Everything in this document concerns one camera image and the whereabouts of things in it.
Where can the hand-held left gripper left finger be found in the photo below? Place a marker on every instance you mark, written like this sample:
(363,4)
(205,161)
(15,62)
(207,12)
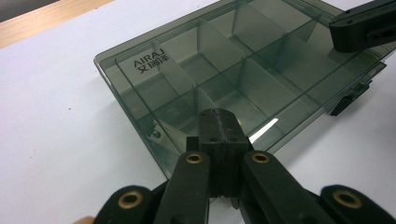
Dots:
(211,130)

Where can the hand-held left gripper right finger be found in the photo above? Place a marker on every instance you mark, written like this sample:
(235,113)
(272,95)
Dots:
(232,137)

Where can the grey transparent plastic storage box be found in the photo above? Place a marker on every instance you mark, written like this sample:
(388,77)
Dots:
(218,46)

